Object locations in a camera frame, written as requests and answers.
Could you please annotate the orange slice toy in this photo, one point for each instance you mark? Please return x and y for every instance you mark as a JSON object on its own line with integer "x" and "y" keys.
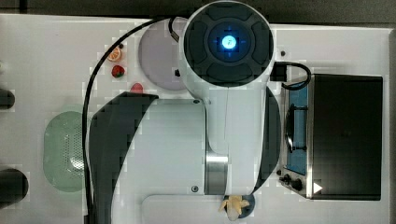
{"x": 115, "y": 55}

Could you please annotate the green oval strainer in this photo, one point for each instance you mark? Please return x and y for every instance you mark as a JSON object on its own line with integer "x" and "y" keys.
{"x": 63, "y": 163}

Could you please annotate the black cylinder upper left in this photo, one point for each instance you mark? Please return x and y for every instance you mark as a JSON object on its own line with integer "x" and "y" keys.
{"x": 7, "y": 99}

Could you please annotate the black toaster oven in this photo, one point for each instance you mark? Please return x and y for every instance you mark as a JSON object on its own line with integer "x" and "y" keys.
{"x": 332, "y": 138}

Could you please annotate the black cylinder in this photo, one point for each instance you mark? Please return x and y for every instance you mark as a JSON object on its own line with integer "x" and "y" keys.
{"x": 7, "y": 99}
{"x": 13, "y": 187}

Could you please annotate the pink strawberry toy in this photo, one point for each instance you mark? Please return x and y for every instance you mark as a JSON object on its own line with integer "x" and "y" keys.
{"x": 137, "y": 88}

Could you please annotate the black cylinder lower left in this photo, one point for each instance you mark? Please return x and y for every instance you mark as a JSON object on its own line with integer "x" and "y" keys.
{"x": 13, "y": 187}

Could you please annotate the peeled banana toy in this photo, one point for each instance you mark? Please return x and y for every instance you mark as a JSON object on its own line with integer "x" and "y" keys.
{"x": 233, "y": 206}

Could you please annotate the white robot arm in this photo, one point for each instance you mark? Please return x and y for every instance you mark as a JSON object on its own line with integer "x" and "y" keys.
{"x": 210, "y": 143}

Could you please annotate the grey round plate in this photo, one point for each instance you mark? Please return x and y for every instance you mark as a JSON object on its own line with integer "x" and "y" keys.
{"x": 158, "y": 57}

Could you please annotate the dark red strawberry toy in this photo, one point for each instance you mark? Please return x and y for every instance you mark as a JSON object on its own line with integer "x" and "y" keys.
{"x": 117, "y": 71}

